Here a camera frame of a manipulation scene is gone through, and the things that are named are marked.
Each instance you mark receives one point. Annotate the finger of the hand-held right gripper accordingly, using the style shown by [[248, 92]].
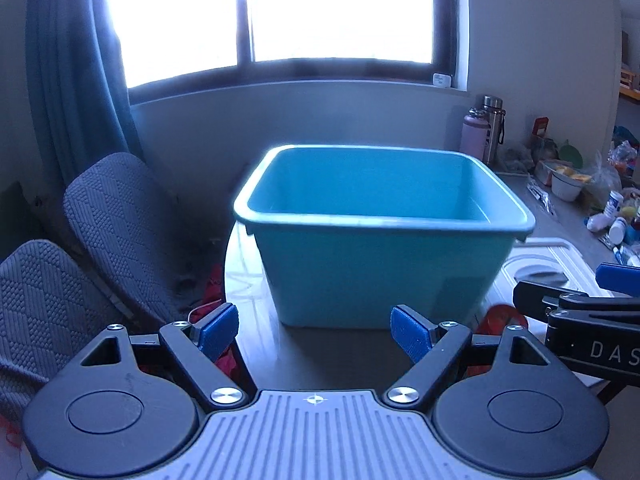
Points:
[[620, 277], [550, 294]]

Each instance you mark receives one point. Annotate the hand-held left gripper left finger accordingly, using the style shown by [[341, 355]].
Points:
[[218, 331]]

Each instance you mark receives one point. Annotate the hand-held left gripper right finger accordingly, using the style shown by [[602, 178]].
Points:
[[410, 332]]

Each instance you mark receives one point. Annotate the white plastic tray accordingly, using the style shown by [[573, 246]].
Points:
[[545, 265]]

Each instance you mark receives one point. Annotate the teal plastic bin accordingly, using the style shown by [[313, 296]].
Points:
[[380, 220]]

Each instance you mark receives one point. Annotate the grey desktop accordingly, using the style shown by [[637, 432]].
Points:
[[565, 230]]

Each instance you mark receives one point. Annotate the red cloth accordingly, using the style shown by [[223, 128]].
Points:
[[215, 290]]

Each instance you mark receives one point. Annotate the white bottle blue cap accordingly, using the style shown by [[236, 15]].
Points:
[[618, 230]]

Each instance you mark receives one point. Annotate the clear plastic packet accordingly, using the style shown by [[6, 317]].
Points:
[[542, 196]]

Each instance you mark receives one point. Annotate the clear plastic bag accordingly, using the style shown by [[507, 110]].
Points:
[[602, 177]]

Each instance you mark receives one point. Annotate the white bowl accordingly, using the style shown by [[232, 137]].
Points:
[[567, 185]]

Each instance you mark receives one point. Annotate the green plate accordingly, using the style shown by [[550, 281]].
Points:
[[571, 155]]

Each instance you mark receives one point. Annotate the grey fabric chair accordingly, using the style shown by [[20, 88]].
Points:
[[120, 230], [45, 320]]

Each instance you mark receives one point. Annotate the red card package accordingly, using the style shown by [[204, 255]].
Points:
[[540, 126]]

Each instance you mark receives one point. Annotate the steel water bottle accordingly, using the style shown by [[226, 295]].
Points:
[[495, 127]]

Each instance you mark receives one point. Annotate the pink water bottle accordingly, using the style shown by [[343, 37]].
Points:
[[474, 135]]

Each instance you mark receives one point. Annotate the wooden shelf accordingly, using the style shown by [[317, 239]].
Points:
[[631, 82]]

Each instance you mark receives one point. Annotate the small white sill device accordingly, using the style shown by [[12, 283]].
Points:
[[442, 80]]

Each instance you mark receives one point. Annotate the blue curtain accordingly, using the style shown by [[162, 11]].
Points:
[[75, 70]]

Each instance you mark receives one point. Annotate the dark framed window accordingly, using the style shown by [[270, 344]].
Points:
[[280, 15]]

